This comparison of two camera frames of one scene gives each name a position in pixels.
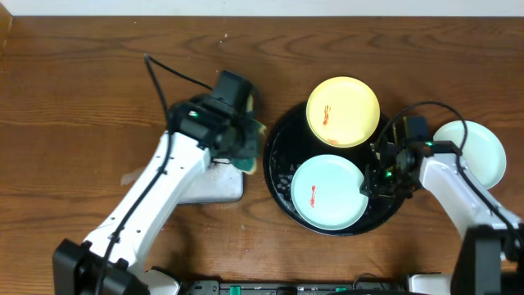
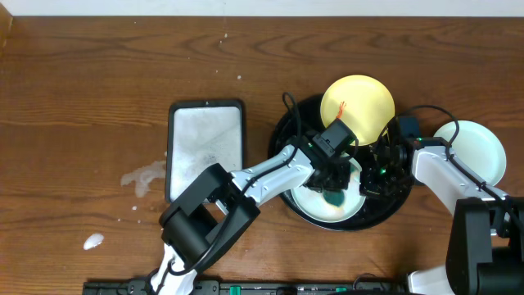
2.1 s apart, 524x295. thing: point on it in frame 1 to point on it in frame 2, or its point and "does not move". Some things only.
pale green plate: x=482 y=152 does not move
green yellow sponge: x=246 y=164 to x=334 y=197
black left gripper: x=249 y=133 to x=332 y=180
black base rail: x=293 y=288 does not move
